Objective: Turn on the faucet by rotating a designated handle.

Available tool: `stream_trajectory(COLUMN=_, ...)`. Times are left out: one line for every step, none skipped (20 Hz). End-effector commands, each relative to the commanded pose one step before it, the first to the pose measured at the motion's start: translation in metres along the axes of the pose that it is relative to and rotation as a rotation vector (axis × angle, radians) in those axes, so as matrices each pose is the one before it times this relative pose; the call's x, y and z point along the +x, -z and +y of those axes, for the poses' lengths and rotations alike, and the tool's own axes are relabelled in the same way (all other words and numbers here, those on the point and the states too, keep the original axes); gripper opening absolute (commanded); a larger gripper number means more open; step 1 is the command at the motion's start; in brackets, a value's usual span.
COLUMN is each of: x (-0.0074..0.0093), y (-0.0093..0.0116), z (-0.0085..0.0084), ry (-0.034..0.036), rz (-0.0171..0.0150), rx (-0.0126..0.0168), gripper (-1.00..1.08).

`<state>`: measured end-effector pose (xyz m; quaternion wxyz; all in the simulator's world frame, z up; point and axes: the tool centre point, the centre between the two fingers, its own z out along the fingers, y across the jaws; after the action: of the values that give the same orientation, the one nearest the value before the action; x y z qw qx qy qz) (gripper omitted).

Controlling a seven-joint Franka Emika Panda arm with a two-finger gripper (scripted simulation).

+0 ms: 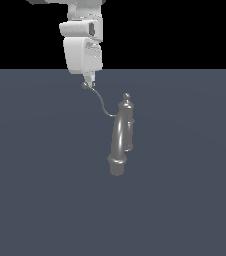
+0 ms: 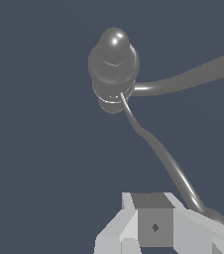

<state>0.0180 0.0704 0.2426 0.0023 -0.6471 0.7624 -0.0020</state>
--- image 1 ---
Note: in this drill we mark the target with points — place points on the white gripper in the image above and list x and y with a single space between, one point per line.
80 55

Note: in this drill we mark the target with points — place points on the grey metal faucet body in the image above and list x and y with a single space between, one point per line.
119 136

